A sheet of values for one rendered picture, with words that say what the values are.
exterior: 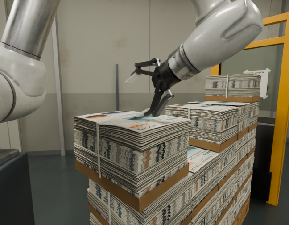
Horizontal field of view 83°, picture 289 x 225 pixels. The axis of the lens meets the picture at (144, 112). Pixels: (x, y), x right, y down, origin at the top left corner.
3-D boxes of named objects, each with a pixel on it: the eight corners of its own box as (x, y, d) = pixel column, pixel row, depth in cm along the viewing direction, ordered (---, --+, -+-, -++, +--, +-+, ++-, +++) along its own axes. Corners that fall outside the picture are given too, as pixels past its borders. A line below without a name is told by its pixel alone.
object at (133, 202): (105, 189, 55) (104, 177, 54) (157, 161, 76) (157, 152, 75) (139, 214, 44) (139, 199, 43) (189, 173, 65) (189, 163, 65)
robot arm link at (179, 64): (191, 70, 39) (172, 82, 43) (207, 72, 46) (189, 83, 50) (177, 38, 41) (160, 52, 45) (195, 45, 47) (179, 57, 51)
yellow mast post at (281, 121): (266, 202, 171) (287, 11, 145) (267, 198, 177) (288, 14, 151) (276, 206, 164) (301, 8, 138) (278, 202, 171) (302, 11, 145)
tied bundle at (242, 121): (186, 131, 133) (187, 102, 130) (201, 125, 154) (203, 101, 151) (237, 141, 107) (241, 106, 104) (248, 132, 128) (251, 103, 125)
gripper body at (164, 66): (163, 53, 45) (142, 71, 52) (174, 80, 44) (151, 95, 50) (178, 57, 51) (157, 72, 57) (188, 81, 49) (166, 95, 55)
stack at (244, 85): (198, 205, 166) (204, 75, 148) (210, 192, 187) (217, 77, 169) (240, 227, 139) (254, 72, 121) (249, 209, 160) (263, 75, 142)
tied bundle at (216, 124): (163, 138, 113) (163, 105, 110) (186, 131, 134) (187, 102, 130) (218, 153, 86) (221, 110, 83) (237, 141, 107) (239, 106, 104)
